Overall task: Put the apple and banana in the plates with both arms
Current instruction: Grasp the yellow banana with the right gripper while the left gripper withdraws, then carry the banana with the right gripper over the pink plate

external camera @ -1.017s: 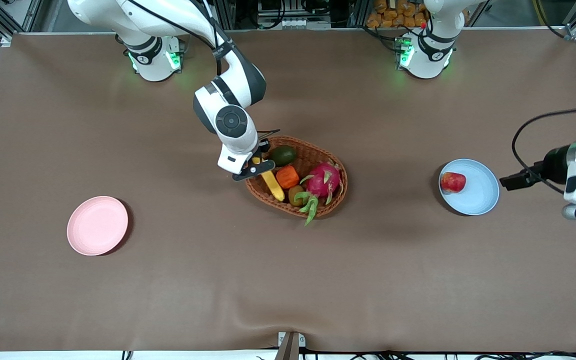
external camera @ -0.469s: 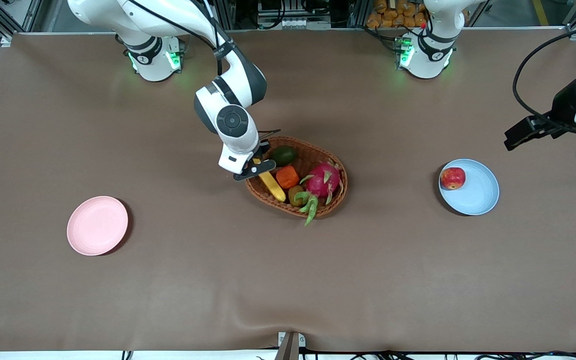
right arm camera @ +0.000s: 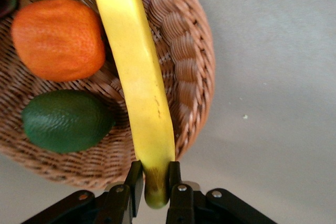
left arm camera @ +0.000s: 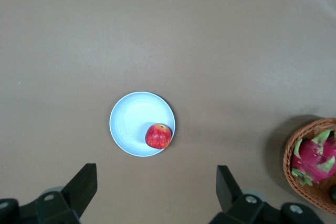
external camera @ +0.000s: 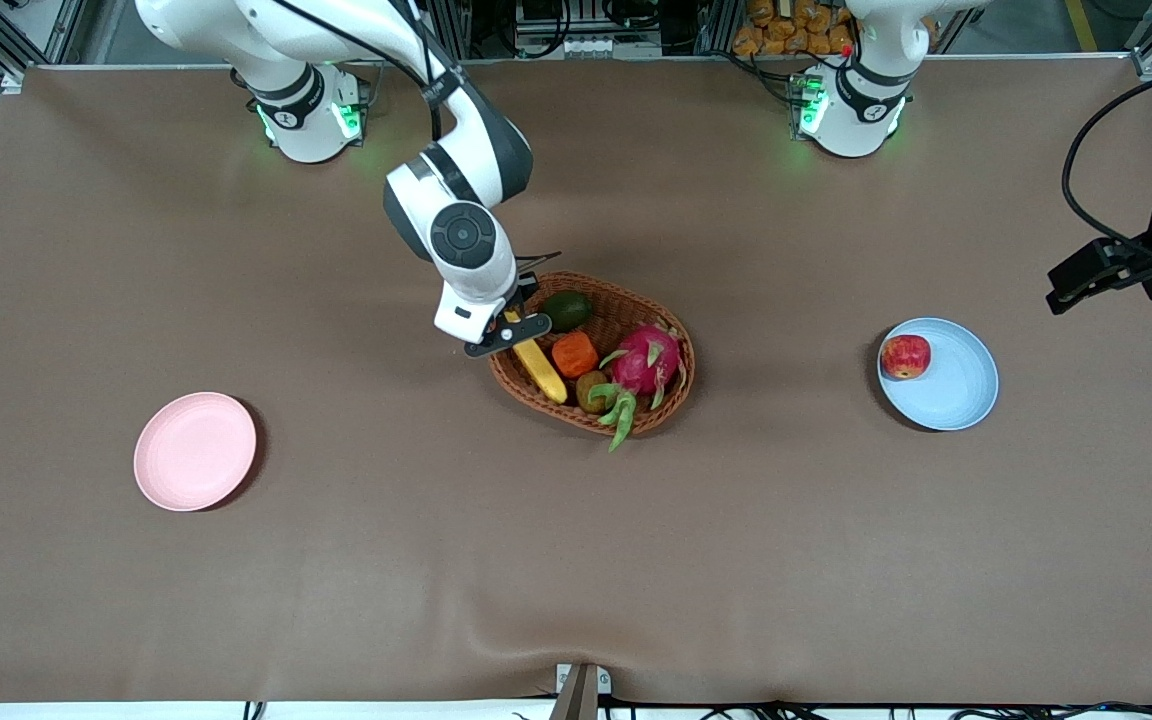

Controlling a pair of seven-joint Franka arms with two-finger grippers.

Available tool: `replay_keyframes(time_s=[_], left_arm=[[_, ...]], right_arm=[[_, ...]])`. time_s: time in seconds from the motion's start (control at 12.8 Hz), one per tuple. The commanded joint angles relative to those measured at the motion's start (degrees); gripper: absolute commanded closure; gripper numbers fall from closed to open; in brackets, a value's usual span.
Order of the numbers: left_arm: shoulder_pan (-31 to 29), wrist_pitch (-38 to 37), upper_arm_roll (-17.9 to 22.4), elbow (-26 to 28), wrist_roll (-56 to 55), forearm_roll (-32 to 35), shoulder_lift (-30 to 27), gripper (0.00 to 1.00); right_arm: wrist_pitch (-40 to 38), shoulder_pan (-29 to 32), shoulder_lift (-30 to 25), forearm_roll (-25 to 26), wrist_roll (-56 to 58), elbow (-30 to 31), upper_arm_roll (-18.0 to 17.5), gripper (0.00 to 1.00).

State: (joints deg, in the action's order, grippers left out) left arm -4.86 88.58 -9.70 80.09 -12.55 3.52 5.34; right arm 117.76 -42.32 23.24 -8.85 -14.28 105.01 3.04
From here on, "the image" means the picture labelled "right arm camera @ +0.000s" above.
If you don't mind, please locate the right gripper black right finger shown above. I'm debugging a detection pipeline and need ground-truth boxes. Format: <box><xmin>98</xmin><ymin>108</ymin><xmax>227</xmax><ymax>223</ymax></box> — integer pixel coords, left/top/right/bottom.
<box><xmin>165</xmin><ymin>161</ymin><xmax>195</xmax><ymax>224</ymax></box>

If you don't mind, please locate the orange tangerine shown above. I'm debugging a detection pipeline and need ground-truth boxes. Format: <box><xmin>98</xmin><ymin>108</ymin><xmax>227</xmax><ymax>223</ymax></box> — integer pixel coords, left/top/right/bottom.
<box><xmin>11</xmin><ymin>0</ymin><xmax>106</xmax><ymax>82</ymax></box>

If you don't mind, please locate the brown wicker basket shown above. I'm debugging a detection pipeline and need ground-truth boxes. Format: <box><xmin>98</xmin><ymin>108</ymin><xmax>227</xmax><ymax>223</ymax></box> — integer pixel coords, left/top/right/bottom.
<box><xmin>0</xmin><ymin>0</ymin><xmax>216</xmax><ymax>190</ymax></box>

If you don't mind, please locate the yellow banana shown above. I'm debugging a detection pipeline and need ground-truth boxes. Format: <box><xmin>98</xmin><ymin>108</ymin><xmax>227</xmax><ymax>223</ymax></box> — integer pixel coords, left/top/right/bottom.
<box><xmin>90</xmin><ymin>0</ymin><xmax>176</xmax><ymax>210</ymax></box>

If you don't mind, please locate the green avocado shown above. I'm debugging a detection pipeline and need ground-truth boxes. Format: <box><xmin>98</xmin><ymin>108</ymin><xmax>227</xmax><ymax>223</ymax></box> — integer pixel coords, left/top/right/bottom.
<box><xmin>21</xmin><ymin>89</ymin><xmax>116</xmax><ymax>154</ymax></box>

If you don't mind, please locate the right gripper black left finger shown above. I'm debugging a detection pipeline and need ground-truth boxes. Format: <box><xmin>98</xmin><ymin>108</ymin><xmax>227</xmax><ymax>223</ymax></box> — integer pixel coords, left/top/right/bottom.
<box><xmin>94</xmin><ymin>160</ymin><xmax>144</xmax><ymax>224</ymax></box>

